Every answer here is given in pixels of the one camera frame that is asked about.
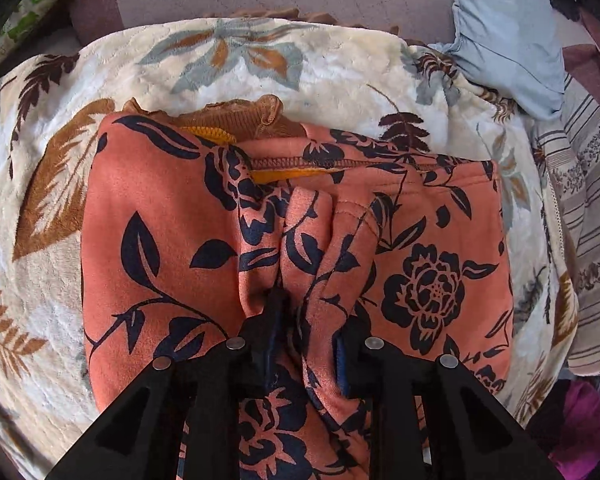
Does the orange floral blouse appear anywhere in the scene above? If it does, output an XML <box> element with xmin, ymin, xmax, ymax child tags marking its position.
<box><xmin>81</xmin><ymin>110</ymin><xmax>513</xmax><ymax>479</ymax></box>

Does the striped floral folded quilt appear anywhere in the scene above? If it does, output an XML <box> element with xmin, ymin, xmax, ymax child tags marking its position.
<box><xmin>532</xmin><ymin>75</ymin><xmax>600</xmax><ymax>376</ymax></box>

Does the cream leaf-pattern fleece blanket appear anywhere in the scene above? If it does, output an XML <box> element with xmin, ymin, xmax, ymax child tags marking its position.
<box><xmin>0</xmin><ymin>18</ymin><xmax>577</xmax><ymax>479</ymax></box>

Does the pink maroon patchwork quilt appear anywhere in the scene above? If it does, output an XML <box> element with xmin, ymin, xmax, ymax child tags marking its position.
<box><xmin>553</xmin><ymin>10</ymin><xmax>600</xmax><ymax>104</ymax></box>

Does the light blue grey pillow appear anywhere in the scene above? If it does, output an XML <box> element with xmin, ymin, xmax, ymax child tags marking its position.
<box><xmin>431</xmin><ymin>0</ymin><xmax>565</xmax><ymax>120</ymax></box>

